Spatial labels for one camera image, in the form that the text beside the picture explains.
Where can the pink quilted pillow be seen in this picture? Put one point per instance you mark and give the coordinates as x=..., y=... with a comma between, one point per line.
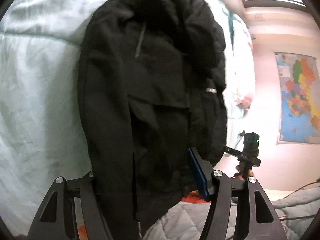
x=243, y=102

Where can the person's right hand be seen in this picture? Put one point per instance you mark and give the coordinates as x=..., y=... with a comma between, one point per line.
x=238, y=174

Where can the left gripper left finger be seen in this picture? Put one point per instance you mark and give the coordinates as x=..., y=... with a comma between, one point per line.
x=56, y=216

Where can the colourful wall map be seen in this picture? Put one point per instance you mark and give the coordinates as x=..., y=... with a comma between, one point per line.
x=299, y=88

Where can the light teal quilt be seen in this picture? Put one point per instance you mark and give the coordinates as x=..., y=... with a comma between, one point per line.
x=41, y=132

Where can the black hooded jacket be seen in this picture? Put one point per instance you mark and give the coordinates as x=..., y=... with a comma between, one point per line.
x=150, y=86

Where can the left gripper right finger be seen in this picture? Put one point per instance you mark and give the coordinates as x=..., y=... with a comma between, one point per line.
x=256, y=217

